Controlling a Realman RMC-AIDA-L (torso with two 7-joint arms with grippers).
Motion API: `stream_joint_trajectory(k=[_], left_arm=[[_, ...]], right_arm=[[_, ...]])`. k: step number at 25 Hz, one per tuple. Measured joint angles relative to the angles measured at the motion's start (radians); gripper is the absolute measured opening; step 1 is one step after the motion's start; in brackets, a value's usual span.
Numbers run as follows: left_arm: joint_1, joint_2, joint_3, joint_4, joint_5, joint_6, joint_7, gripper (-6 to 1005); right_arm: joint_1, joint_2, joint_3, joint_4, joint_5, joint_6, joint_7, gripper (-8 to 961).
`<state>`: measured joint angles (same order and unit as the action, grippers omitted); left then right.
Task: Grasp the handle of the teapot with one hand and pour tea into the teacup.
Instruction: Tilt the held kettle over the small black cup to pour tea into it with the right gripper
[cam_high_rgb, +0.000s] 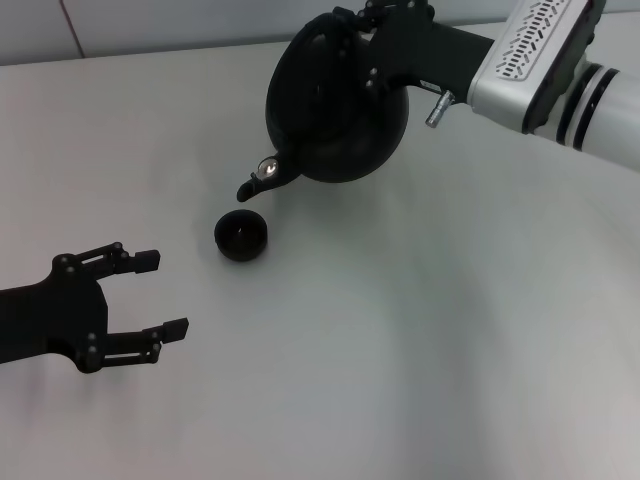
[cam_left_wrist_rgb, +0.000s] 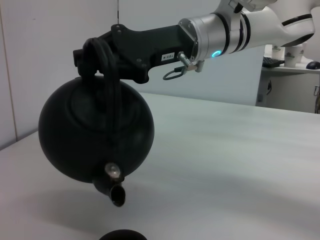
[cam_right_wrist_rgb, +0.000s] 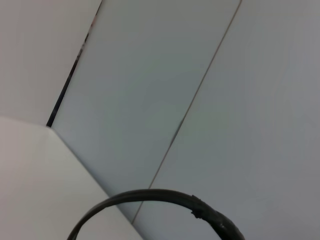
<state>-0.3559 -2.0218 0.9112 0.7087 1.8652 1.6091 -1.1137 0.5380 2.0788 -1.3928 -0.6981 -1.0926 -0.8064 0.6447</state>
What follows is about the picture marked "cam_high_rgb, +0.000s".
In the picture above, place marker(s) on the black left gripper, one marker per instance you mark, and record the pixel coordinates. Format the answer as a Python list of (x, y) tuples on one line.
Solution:
[(60, 315)]

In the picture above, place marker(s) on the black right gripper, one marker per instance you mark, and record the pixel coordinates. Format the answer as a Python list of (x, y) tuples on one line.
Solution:
[(425, 50)]

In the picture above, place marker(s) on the black round teapot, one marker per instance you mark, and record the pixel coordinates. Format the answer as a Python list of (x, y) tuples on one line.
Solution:
[(335, 130)]

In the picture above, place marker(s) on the dark small teacup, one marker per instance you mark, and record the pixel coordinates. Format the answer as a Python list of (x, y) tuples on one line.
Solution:
[(241, 237)]

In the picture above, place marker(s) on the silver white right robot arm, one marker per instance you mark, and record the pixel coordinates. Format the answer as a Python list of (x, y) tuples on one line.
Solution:
[(610, 115)]

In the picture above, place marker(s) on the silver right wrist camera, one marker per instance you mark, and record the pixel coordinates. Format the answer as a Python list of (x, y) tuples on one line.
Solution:
[(525, 60)]

